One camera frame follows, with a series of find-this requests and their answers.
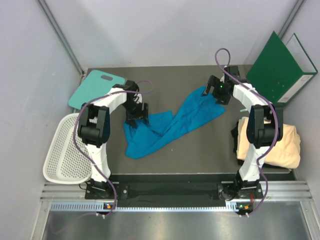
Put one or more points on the green lever arch binder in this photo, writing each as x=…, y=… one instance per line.
x=281, y=69

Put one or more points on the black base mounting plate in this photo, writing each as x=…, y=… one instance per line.
x=179, y=194

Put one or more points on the aluminium frame rail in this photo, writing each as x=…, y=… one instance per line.
x=45, y=8

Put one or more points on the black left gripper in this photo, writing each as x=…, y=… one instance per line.
x=131, y=118

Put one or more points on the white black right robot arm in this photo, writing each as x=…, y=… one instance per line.
x=264, y=127

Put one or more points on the teal cutting board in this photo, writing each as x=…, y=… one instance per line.
x=96, y=84

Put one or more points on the blue t shirt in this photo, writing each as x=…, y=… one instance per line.
x=165, y=127

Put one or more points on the grey slotted cable duct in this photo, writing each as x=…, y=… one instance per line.
x=104, y=207

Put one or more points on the white perforated plastic basket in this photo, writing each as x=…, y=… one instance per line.
x=64, y=164

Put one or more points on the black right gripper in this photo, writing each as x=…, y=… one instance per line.
x=215, y=82

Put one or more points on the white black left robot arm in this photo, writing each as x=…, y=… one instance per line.
x=93, y=127

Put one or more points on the cream folded t shirt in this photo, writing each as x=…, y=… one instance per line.
x=286, y=152

